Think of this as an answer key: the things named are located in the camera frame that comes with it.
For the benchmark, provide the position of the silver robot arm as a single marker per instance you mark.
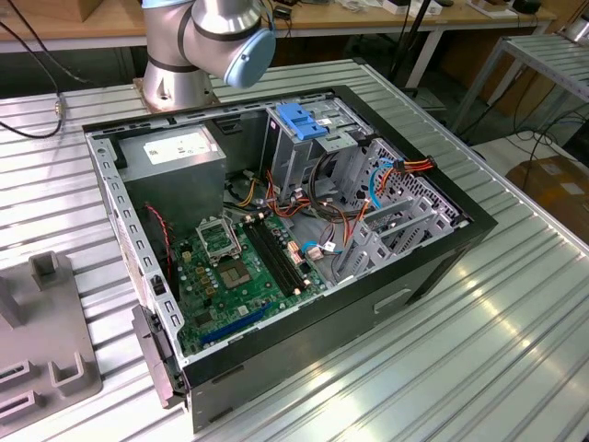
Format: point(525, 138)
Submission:
point(170, 46)

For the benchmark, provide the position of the metal disk bay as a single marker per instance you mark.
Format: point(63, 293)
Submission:
point(405, 230)

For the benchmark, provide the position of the black RAM slot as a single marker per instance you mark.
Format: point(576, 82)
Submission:
point(271, 263)
point(284, 254)

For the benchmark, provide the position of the white plug connector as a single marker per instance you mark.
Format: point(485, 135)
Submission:
point(314, 254)

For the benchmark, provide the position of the metal drive cage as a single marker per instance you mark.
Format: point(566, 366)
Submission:
point(294, 166)

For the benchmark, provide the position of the CPU socket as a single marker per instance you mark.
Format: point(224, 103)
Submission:
point(234, 275)

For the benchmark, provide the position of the green motherboard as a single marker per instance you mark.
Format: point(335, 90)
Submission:
point(257, 299)

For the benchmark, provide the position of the blue plastic drive latch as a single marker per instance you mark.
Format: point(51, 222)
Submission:
point(299, 120)

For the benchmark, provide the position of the black PC case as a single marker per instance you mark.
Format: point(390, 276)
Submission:
point(322, 331)

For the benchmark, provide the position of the blue expansion slot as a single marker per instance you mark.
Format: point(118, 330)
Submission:
point(234, 324)

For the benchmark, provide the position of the grey power supply unit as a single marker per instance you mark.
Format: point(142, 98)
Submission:
point(175, 193)

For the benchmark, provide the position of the black case fan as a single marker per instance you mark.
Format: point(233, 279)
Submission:
point(158, 239)

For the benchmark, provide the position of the grey case bezel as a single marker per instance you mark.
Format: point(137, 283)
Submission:
point(154, 350)

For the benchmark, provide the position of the brown cardboard box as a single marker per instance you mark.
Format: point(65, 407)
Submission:
point(552, 184)

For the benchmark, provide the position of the wooden desk white legs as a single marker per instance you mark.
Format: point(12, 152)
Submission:
point(460, 18)

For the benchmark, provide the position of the grey parts rack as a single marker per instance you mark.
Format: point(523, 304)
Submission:
point(46, 322)

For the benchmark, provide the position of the metal slat side table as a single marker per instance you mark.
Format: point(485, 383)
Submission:
point(552, 55)

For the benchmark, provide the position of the silver metal cylinder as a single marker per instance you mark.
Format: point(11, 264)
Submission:
point(580, 27)

